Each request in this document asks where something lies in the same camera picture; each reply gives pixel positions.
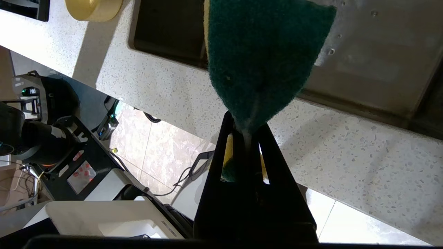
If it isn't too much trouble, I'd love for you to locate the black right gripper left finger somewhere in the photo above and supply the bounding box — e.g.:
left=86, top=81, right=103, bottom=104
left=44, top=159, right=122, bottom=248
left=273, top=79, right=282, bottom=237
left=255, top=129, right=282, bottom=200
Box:
left=193, top=111, right=253, bottom=241

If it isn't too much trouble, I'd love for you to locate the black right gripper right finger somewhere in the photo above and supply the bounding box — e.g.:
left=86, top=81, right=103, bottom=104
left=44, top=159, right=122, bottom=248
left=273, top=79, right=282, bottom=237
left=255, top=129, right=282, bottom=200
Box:
left=247, top=123, right=319, bottom=242

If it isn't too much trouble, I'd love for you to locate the green and yellow sponge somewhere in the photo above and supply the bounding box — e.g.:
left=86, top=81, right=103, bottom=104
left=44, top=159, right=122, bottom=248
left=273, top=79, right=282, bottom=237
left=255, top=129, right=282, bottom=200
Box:
left=204, top=0, right=337, bottom=183

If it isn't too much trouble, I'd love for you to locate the stainless steel sink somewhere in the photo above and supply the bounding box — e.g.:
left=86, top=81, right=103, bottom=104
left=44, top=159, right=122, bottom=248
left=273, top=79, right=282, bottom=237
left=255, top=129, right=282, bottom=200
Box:
left=129, top=0, right=443, bottom=140

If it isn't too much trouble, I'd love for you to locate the yellow plastic bowl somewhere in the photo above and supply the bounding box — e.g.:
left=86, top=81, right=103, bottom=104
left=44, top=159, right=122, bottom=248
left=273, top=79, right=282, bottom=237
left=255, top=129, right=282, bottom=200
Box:
left=65, top=0, right=124, bottom=22

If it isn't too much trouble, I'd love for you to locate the black induction cooktop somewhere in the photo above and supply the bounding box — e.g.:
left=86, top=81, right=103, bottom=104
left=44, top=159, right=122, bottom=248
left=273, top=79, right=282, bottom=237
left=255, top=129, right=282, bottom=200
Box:
left=0, top=0, right=51, bottom=22

